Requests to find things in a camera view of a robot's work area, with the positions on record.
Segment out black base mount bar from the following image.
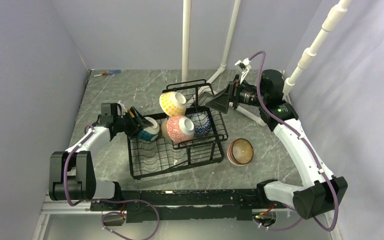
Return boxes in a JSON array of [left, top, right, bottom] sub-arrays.
[[90, 188, 285, 223]]

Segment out blue white patterned bowl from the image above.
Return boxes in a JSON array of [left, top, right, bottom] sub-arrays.
[[188, 112, 211, 136]]

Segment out teal white bowl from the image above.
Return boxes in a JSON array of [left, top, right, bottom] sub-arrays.
[[137, 116, 160, 142]]

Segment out striped stacked bowls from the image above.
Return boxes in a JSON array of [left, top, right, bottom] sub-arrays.
[[227, 138, 254, 167]]

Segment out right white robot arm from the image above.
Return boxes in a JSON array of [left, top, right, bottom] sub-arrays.
[[205, 69, 348, 220]]

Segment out yellow patterned bowl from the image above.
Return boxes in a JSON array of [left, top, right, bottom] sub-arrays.
[[159, 91, 187, 117]]

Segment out red blue screwdriver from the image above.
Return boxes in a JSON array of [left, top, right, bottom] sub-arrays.
[[94, 69, 121, 77]]

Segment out white pvc pipe frame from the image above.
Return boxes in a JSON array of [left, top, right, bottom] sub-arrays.
[[181, 0, 354, 127]]

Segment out tan speckled bowl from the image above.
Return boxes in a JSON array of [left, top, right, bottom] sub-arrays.
[[161, 118, 171, 141]]

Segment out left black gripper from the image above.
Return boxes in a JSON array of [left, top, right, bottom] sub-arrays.
[[114, 106, 153, 140]]

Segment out black wire dish rack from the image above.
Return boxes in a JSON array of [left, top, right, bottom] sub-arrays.
[[127, 79, 229, 180]]

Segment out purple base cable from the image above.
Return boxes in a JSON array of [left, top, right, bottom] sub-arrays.
[[101, 198, 161, 240]]

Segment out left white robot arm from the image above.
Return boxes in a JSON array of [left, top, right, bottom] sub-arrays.
[[48, 103, 153, 210]]

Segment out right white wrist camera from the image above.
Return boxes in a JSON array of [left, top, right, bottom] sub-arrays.
[[234, 58, 252, 84]]

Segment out pink patterned bowl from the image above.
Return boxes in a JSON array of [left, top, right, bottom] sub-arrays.
[[167, 115, 195, 145]]

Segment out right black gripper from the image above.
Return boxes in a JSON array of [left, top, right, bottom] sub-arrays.
[[205, 74, 267, 114]]

